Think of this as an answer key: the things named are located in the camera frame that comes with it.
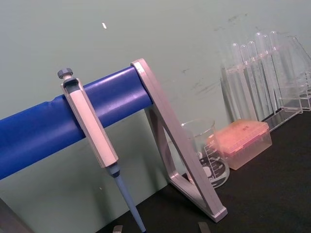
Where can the clear glass test tube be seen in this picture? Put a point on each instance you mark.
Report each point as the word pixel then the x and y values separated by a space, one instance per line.
pixel 267 48
pixel 255 80
pixel 236 80
pixel 261 48
pixel 246 80
pixel 275 43

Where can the black table cloth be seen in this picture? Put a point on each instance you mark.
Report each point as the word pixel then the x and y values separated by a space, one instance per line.
pixel 267 194

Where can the white and blue pipette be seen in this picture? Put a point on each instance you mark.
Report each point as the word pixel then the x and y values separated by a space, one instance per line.
pixel 90 121

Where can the small clear acrylic holder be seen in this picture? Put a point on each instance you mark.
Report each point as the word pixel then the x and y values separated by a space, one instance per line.
pixel 291 99

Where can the clear acrylic test tube rack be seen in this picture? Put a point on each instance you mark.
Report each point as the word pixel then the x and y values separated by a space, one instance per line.
pixel 279 119

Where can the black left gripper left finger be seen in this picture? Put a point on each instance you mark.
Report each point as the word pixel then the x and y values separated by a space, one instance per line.
pixel 118 229

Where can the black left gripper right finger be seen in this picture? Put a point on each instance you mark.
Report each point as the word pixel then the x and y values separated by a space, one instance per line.
pixel 202 228

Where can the clear glass beaker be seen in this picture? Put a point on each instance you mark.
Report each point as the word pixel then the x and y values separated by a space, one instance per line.
pixel 216 167

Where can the pipette stand with blue bar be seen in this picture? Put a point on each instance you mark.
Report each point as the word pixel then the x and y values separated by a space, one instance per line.
pixel 116 97

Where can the pink pipette tip box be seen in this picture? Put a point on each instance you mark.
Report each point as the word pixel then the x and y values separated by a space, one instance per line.
pixel 243 138

